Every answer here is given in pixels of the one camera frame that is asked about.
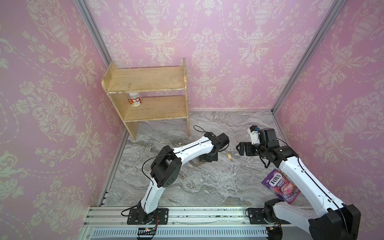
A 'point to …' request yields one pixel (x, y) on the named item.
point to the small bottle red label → (134, 99)
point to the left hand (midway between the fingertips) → (209, 161)
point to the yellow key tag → (229, 156)
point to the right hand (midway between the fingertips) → (245, 146)
